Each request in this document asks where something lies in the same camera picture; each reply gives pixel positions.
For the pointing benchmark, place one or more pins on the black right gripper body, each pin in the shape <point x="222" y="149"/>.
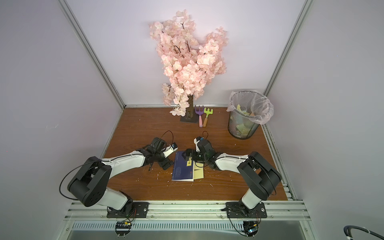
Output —
<point x="191" y="155"/>

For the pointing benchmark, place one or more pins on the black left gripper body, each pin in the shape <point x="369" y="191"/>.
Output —
<point x="159" y="157"/>

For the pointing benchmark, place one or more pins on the yellow sticky note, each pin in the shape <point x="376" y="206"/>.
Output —
<point x="198" y="171"/>

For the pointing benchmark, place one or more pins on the dark blue book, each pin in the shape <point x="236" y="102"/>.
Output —
<point x="183" y="169"/>

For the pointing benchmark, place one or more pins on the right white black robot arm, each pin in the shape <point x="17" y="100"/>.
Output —
<point x="260" y="176"/>

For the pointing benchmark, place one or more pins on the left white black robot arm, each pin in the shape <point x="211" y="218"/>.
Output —
<point x="90" y="184"/>

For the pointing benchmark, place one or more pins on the black mesh trash bin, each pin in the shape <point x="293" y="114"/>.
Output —
<point x="241" y="129"/>

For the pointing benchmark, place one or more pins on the clear plastic bin liner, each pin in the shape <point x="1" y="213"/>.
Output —
<point x="252" y="106"/>

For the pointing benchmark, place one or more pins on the pink cherry blossom tree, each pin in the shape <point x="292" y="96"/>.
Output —
<point x="189" y="64"/>

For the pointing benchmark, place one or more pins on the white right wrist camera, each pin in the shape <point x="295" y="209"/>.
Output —
<point x="196" y="141"/>

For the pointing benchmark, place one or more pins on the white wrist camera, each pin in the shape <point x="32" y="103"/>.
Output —
<point x="170" y="149"/>
<point x="196" y="141"/>

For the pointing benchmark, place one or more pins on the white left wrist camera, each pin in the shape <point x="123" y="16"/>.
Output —
<point x="170" y="149"/>

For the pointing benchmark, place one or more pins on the purple fork pink handle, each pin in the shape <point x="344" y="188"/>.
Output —
<point x="199" y="110"/>

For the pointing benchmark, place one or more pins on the green rake wooden handle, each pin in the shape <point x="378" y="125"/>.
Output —
<point x="208" y="112"/>

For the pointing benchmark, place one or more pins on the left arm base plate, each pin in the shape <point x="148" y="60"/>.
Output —
<point x="130" y="210"/>

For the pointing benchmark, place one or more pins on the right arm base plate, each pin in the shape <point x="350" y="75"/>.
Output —
<point x="240" y="211"/>

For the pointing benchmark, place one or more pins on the aluminium front rail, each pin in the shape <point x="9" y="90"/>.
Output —
<point x="218" y="210"/>

